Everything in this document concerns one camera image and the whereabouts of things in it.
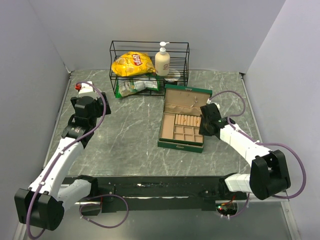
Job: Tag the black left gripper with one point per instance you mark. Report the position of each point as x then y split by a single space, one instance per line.
100 107

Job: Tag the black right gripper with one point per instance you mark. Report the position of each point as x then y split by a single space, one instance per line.
202 131

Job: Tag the silver chain jewelry pile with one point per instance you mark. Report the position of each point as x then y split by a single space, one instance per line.
194 103

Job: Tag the green jewelry tray insert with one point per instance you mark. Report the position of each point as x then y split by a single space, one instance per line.
181 129

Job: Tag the green jewelry box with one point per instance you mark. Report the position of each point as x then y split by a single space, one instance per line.
178 99

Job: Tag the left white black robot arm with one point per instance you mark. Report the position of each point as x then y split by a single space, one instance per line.
57 165

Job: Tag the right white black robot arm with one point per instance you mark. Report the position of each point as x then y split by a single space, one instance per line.
269 174

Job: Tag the green white snack bag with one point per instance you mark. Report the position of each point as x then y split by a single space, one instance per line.
126 86

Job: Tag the dark tin can with lid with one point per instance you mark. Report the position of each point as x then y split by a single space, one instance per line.
172 78

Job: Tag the yellow chips bag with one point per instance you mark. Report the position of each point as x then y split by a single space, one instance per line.
133 63

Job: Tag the cream lotion pump bottle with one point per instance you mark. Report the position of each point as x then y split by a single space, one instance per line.
162 60

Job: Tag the black wire shelf rack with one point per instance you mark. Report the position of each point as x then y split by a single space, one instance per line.
179 60

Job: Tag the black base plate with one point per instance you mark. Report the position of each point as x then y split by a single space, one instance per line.
155 193

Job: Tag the aluminium rail frame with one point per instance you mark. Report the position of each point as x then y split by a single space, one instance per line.
46 209

